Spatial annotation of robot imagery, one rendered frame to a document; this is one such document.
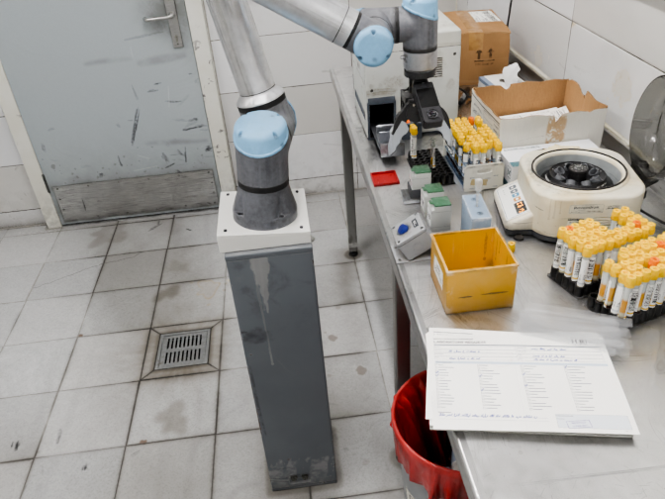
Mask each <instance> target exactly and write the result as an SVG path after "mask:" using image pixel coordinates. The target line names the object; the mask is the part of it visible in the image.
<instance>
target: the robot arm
mask: <svg viewBox="0 0 665 499"><path fill-rule="evenodd" d="M251 1H253V2H255V3H257V4H259V5H261V6H263V7H265V8H267V9H268V10H270V11H272V12H274V13H276V14H278V15H280V16H282V17H284V18H286V19H288V20H289V21H291V22H293V23H295V24H297V25H299V26H301V27H303V28H305V29H307V30H309V31H311V32H312V33H314V34H316V35H318V36H320V37H322V38H324V39H326V40H328V41H330V42H332V43H333V44H335V45H337V46H339V47H341V48H344V49H345V50H348V51H350V52H352V53H354V54H355V56H356V57H357V59H358V60H359V61H360V62H361V63H362V64H364V65H366V66H369V67H377V66H380V65H382V64H384V63H385V62H386V61H387V60H388V59H389V58H390V57H391V54H392V50H393V47H394V44H398V43H403V53H404V54H403V55H401V59H402V60H403V67H404V76H405V77H407V78H409V87H408V88H407V89H401V111H399V112H398V114H397V115H396V117H395V120H394V126H393V127H392V128H391V130H390V139H389V144H388V155H391V154H392V153H394V152H395V151H396V147H397V145H398V144H399V143H400V141H401V137H402V136H403V135H405V134H406V133H407V132H408V130H409V127H408V125H407V121H408V120H410V121H411V122H413V123H414V124H415V125H416V124H417V122H422V126H423V128H424V129H432V128H436V129H437V130H438V131H439V132H441V135H442V137H443V138H444V139H445V142H446V143H447V145H448V146H449V148H450V149H452V145H453V138H452V133H451V127H450V122H449V118H448V115H447V113H446V112H445V110H444V109H443V108H442V107H441V106H440V105H439V102H438V99H437V96H436V92H435V89H434V86H433V83H432V82H428V78H431V77H434V76H435V70H436V67H437V24H438V3H437V0H403V3H402V6H398V7H382V8H360V9H353V8H352V7H350V6H348V5H346V4H344V3H342V2H341V1H339V0H251ZM206 3H207V5H208V8H209V11H210V14H211V16H212V19H213V22H214V25H215V27H216V30H217V33H218V36H219V38H220V41H221V44H222V47H223V50H224V52H225V55H226V58H227V61H228V63H229V66H230V69H231V72H232V74H233V77H234V80H235V83H236V85H237V90H238V93H239V98H238V100H237V108H238V111H239V114H240V117H239V118H238V119H237V121H236V123H235V126H234V135H233V138H234V144H235V150H236V162H237V185H238V187H237V194H236V198H235V201H234V205H233V216H234V220H235V222H236V223H237V224H238V225H240V226H241V227H243V228H246V229H249V230H254V231H273V230H278V229H281V228H284V227H286V226H288V225H290V224H291V223H293V222H294V221H295V220H296V218H297V215H298V207H297V202H296V200H295V197H294V195H293V192H292V190H291V187H290V185H289V163H288V154H289V149H290V146H291V142H292V139H293V136H294V134H295V131H296V126H297V118H296V113H295V110H294V108H293V106H292V104H291V103H290V102H289V101H288V100H287V98H286V95H285V92H284V89H283V88H282V87H281V86H279V85H277V84H275V82H274V79H273V76H272V73H271V70H270V67H269V64H268V61H267V58H266V55H265V52H264V49H263V46H262V43H261V40H260V37H259V34H258V31H257V28H256V25H255V22H254V19H253V16H252V13H251V10H250V7H249V4H248V1H247V0H206ZM405 91H407V92H405Z"/></svg>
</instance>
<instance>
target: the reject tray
mask: <svg viewBox="0 0 665 499"><path fill-rule="evenodd" d="M370 177H371V179H372V182H373V185H374V187H377V186H385V185H394V184H400V180H399V178H398V175H397V173H396V171H395V170H387V171H378V172H370Z"/></svg>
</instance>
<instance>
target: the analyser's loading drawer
mask: <svg viewBox="0 0 665 499"><path fill-rule="evenodd" d="M393 126H394V124H392V122H391V121H384V122H375V123H370V128H371V130H372V133H373V135H374V138H375V140H376V143H377V145H378V147H379V149H380V151H381V157H390V156H399V155H405V142H400V143H399V144H398V145H397V147H396V151H395V152H394V153H392V154H391V155H388V144H389V139H390V130H391V128H392V127H393Z"/></svg>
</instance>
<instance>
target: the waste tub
mask: <svg viewBox="0 0 665 499"><path fill-rule="evenodd" d="M430 236H431V255H430V276H431V278H432V281H433V283H434V286H435V289H436V291H437V294H438V296H439V299H440V302H441V304H442V307H443V309H444V312H445V314H446V315H448V314H456V313H465V312H474V311H482V310H491V309H500V308H508V307H513V305H514V297H515V289H516V281H517V273H518V266H520V265H519V263H518V261H517V260H516V258H515V256H514V255H513V253H512V251H511V250H510V248H509V246H508V245H507V243H506V241H505V240H504V238H503V236H502V235H501V233H500V232H499V230H498V228H497V227H491V228H482V229H473V230H463V231H454V232H445V233H436V234H430Z"/></svg>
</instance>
